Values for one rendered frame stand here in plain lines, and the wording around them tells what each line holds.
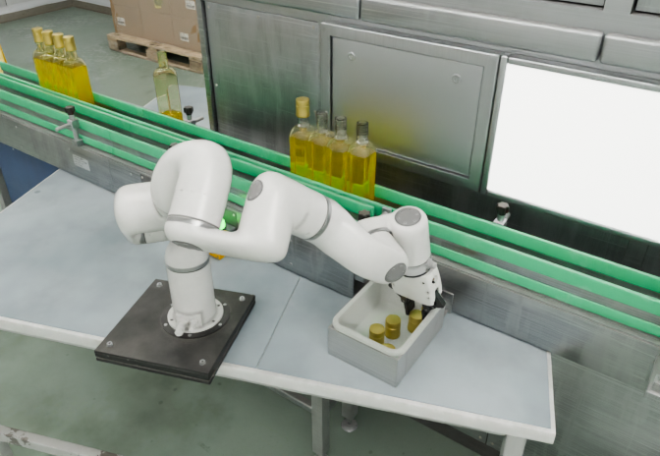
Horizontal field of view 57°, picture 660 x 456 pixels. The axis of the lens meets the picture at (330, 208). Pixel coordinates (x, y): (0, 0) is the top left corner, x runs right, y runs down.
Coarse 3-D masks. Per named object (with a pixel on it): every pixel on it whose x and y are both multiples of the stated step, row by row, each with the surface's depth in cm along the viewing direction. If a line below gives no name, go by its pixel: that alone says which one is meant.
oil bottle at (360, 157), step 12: (360, 144) 143; (372, 144) 144; (348, 156) 145; (360, 156) 143; (372, 156) 145; (348, 168) 147; (360, 168) 144; (372, 168) 147; (348, 180) 149; (360, 180) 146; (372, 180) 149; (348, 192) 150; (360, 192) 148; (372, 192) 151
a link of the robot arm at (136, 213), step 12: (120, 192) 110; (132, 192) 110; (144, 192) 110; (120, 204) 109; (132, 204) 109; (144, 204) 109; (120, 216) 109; (132, 216) 109; (144, 216) 110; (156, 216) 110; (120, 228) 111; (132, 228) 110; (144, 228) 111; (156, 228) 112; (132, 240) 117; (144, 240) 121
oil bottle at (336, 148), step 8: (328, 144) 147; (336, 144) 145; (344, 144) 145; (328, 152) 148; (336, 152) 146; (344, 152) 145; (328, 160) 149; (336, 160) 147; (344, 160) 146; (328, 168) 150; (336, 168) 148; (344, 168) 148; (328, 176) 151; (336, 176) 150; (344, 176) 149; (328, 184) 152; (336, 184) 151; (344, 184) 150
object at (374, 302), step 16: (368, 288) 138; (384, 288) 143; (352, 304) 133; (368, 304) 139; (384, 304) 143; (400, 304) 142; (416, 304) 139; (336, 320) 128; (352, 320) 134; (368, 320) 138; (384, 320) 138; (352, 336) 125; (368, 336) 134; (400, 336) 134; (416, 336) 125; (384, 352) 121; (400, 352) 120
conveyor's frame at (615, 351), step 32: (0, 128) 216; (32, 128) 203; (64, 160) 200; (96, 160) 188; (288, 256) 154; (320, 256) 147; (352, 288) 146; (448, 288) 141; (480, 288) 135; (512, 288) 131; (480, 320) 139; (512, 320) 134; (544, 320) 129; (576, 320) 125; (576, 352) 128; (608, 352) 124; (640, 352) 119; (640, 384) 123
